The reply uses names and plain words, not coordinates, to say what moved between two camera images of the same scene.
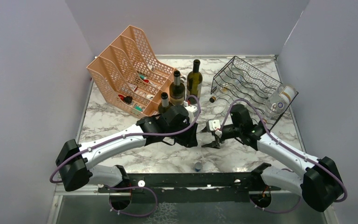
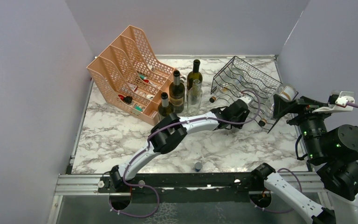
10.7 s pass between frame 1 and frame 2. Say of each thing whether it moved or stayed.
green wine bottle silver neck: stayed
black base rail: stayed
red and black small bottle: stayed
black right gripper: moved
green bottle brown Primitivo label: stayed
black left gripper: moved
